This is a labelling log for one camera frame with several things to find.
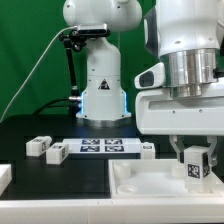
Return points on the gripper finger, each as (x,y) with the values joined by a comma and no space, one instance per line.
(212,154)
(178,146)

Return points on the white front fence wall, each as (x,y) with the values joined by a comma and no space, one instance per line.
(113,211)

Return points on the grey camera on mount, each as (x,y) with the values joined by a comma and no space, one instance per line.
(91,30)

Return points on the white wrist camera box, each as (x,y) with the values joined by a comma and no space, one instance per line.
(153,77)

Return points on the white fence wall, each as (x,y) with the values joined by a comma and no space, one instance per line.
(113,211)
(5,176)

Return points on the white square table top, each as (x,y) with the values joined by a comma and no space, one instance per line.
(156,178)

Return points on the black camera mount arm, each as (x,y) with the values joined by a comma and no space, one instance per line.
(71,66)

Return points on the white base tag plate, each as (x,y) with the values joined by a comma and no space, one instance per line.
(103,146)

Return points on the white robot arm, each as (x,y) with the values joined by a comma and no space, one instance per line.
(183,94)

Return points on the white left fence wall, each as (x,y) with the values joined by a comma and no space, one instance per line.
(5,176)

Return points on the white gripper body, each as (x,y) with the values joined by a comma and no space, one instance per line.
(158,114)

